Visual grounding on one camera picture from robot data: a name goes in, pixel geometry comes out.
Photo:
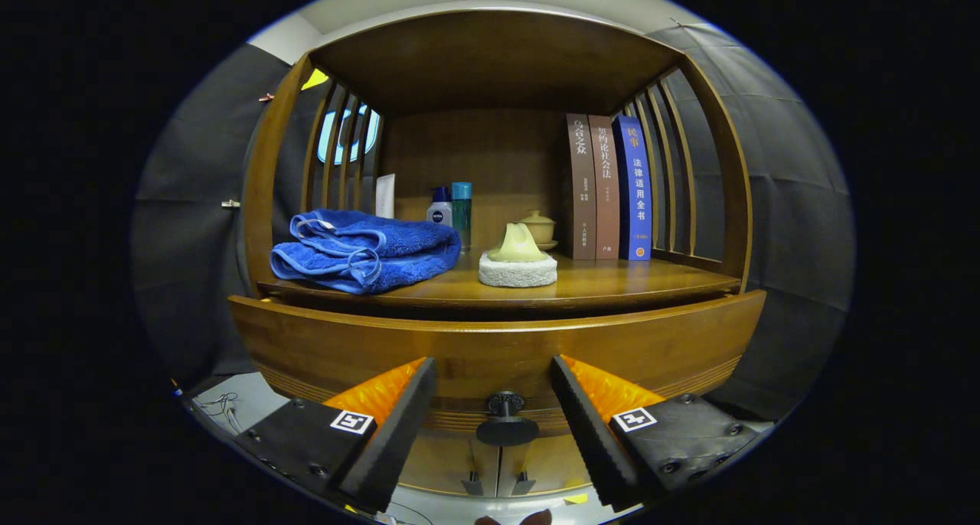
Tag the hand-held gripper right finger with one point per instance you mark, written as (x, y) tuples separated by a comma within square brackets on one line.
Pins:
[(593, 441)]

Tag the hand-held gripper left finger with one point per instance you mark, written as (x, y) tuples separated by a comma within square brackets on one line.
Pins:
[(394, 441)]

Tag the wooden drawer with black knob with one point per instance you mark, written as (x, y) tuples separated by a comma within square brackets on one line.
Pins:
[(490, 349)]

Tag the wooden cabinet door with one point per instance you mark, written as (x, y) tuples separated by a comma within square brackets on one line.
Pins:
[(547, 464), (448, 464)]

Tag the wooden countertop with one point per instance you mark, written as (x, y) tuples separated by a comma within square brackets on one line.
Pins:
[(612, 280)]

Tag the brown wooden cabinet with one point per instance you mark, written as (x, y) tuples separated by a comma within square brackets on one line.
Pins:
[(490, 58)]

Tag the yellow floor tape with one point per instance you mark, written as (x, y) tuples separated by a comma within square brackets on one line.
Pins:
[(576, 499)]

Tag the folded blue towel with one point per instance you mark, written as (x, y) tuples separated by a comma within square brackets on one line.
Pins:
[(367, 253)]

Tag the beige lidded teacup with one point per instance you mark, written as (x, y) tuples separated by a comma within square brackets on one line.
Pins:
[(542, 226)]

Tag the teal clear bottle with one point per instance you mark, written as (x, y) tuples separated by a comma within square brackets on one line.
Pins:
[(462, 219)]

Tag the white bottle with blue cap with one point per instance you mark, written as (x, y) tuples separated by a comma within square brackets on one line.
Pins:
[(440, 211)]

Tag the reddish brown book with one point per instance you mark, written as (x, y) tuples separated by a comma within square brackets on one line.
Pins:
[(606, 203)]

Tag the white tube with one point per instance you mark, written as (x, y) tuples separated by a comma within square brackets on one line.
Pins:
[(385, 196)]

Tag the blue book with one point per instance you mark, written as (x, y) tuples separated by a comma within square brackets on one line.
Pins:
[(635, 196)]

